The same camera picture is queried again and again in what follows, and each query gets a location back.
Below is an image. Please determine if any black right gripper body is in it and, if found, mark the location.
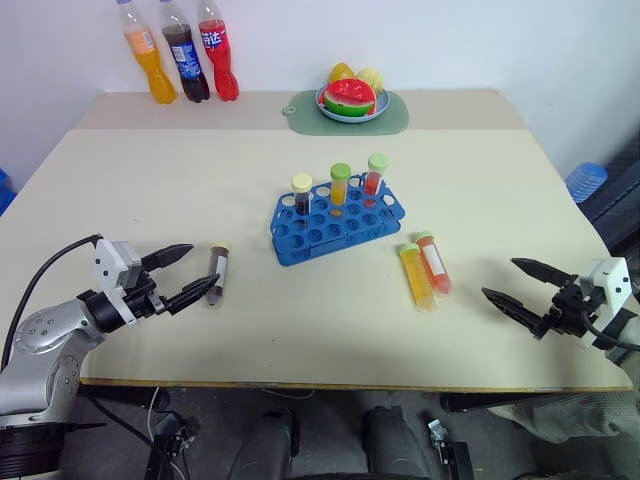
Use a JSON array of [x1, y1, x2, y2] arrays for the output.
[[529, 278, 600, 342]]

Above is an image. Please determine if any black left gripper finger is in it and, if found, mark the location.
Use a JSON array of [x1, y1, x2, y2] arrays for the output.
[[166, 273, 222, 316], [140, 243, 195, 274]]

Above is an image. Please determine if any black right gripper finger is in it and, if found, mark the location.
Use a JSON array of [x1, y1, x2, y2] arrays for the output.
[[480, 287, 549, 330], [510, 257, 577, 289]]

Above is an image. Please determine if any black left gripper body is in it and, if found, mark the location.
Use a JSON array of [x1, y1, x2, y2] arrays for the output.
[[124, 278, 174, 318]]

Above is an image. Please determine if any dark liquid tube yellow cap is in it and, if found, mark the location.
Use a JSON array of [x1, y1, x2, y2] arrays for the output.
[[291, 172, 315, 232], [204, 242, 233, 308]]

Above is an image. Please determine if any red liquid tube green cap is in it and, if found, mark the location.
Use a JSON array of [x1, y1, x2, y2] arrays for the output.
[[363, 153, 391, 198], [411, 230, 454, 300]]

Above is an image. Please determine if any orange liquid tube green cap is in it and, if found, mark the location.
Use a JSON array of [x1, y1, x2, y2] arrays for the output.
[[398, 242, 441, 314], [329, 162, 352, 208]]

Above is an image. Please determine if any blue test tube rack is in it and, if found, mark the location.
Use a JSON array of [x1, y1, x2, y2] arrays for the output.
[[269, 172, 409, 268]]

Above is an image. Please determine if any grey crumpled cloth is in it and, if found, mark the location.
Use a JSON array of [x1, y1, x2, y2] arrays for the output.
[[487, 369, 640, 445]]

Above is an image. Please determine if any black carbon-pattern case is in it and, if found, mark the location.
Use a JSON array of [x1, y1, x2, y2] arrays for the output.
[[581, 143, 640, 257]]

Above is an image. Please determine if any black caster with metal clamp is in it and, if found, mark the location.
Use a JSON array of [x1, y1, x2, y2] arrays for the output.
[[426, 418, 472, 480]]

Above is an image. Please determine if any blue plastic crate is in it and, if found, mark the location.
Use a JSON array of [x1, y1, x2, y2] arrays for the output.
[[0, 167, 19, 217]]

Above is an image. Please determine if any dark rounded shape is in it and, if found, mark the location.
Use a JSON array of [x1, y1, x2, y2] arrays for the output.
[[361, 405, 432, 480]]

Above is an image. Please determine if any orange soda bottle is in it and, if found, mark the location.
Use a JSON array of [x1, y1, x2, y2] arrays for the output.
[[115, 0, 179, 106]]

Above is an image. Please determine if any green silicone mat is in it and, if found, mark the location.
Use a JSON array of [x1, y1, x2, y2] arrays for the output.
[[282, 88, 411, 138]]

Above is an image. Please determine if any cola bottle blue label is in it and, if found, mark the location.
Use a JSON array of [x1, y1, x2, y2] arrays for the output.
[[158, 0, 212, 104]]

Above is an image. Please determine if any red soda bottle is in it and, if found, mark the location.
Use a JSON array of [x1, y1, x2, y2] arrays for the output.
[[196, 0, 242, 103]]

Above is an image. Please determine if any light blue plate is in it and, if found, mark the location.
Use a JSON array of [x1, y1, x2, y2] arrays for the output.
[[314, 84, 393, 125]]

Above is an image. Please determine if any toy watermelon slice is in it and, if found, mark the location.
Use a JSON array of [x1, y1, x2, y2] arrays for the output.
[[322, 77, 379, 118]]

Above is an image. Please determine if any orange-yellow toy fruit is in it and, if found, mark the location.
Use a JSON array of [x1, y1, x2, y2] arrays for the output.
[[327, 61, 358, 86]]

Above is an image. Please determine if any pale yellow toy fruit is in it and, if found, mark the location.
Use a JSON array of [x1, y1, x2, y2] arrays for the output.
[[355, 67, 387, 95]]

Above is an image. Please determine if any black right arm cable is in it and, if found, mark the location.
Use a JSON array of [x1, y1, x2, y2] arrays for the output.
[[579, 307, 640, 354]]

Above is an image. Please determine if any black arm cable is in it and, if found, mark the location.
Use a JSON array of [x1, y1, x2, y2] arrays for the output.
[[0, 232, 105, 374], [579, 307, 640, 354]]

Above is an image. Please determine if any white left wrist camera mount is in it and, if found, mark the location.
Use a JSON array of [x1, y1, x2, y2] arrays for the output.
[[92, 238, 145, 327]]

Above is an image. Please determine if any black table frame bar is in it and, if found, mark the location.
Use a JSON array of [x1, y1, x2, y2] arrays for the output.
[[77, 384, 172, 412]]

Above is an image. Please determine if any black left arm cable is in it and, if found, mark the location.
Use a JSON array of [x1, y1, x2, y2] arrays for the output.
[[0, 232, 105, 374]]

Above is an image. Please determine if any black caster bracket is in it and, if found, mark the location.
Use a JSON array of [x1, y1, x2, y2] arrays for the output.
[[144, 411, 202, 480]]

